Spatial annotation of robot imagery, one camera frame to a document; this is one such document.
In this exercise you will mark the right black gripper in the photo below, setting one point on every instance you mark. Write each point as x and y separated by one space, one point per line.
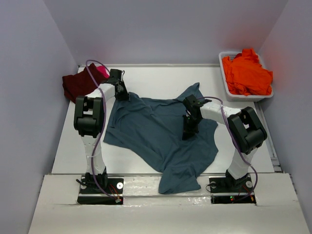
188 132

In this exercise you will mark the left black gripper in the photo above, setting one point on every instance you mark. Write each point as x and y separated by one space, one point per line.
125 95

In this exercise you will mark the teal blue t shirt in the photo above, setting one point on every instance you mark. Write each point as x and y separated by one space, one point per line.
153 128

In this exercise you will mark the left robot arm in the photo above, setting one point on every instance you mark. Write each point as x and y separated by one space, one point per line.
89 121

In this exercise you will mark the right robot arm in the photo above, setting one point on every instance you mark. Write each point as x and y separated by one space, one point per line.
245 129

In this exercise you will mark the pink folded t shirt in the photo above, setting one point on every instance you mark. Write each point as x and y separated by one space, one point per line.
103 71

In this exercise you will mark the dark red folded t shirt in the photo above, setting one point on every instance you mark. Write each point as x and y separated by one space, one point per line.
81 83

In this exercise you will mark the white plastic basket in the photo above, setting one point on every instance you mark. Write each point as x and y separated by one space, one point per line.
229 96

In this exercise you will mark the orange t shirt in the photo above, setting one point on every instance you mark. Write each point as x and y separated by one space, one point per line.
246 76

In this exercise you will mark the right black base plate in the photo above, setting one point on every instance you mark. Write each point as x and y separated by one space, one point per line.
221 193

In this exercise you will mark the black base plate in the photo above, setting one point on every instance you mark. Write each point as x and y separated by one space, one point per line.
221 193
92 195

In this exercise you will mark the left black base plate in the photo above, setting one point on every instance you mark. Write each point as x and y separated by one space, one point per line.
92 195

